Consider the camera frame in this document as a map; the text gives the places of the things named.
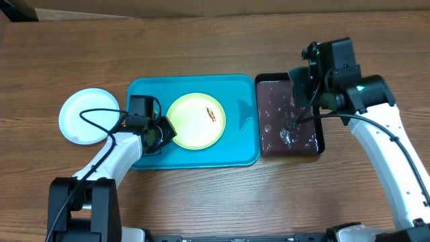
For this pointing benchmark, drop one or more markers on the black rectangular water tray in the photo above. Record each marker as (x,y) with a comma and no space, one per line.
(278,136)

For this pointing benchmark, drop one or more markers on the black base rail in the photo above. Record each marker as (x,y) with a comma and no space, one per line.
(235,238)

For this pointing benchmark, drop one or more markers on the yellow plate with stain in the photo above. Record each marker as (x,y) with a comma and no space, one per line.
(198,119)

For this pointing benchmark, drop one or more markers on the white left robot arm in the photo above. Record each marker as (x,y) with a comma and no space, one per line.
(85,207)

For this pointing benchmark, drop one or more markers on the brown cardboard backdrop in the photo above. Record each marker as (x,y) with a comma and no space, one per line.
(201,8)

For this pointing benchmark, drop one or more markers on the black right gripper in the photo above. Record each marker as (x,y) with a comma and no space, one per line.
(304,95)

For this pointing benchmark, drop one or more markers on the teal plastic serving tray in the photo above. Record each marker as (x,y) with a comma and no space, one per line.
(239,143)

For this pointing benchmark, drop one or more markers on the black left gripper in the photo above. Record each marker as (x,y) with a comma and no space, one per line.
(169,133)

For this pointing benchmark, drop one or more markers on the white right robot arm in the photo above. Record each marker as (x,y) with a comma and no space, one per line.
(367,106)

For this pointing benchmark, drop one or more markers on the green and pink sponge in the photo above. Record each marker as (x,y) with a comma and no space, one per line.
(299,74)

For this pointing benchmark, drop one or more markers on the light blue plate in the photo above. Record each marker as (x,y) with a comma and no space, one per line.
(73,127)

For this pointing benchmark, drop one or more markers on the dark object top left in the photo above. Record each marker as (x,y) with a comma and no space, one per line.
(18,11)

